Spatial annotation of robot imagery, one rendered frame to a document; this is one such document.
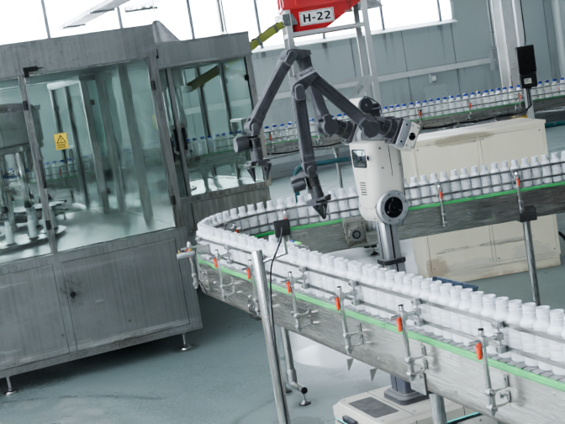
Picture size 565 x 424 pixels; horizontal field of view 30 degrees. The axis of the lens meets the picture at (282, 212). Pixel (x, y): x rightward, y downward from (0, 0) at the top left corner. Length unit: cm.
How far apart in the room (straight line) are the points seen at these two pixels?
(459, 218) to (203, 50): 412
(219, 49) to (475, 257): 302
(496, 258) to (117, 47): 344
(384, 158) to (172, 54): 497
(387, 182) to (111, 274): 313
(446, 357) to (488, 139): 540
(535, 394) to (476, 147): 574
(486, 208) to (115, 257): 271
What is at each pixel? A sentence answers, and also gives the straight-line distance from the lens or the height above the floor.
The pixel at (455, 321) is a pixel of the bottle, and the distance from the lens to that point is 317.
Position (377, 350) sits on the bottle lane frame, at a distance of 364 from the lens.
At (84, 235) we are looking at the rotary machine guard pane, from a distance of 746.
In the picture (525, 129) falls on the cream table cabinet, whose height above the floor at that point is 113.
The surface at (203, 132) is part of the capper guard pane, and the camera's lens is 963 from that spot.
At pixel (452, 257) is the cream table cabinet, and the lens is 854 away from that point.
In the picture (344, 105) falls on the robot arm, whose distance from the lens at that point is 457.
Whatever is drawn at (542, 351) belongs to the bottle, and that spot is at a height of 106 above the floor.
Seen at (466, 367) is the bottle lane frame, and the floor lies 95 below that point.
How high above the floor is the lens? 187
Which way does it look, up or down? 7 degrees down
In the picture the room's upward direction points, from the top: 9 degrees counter-clockwise
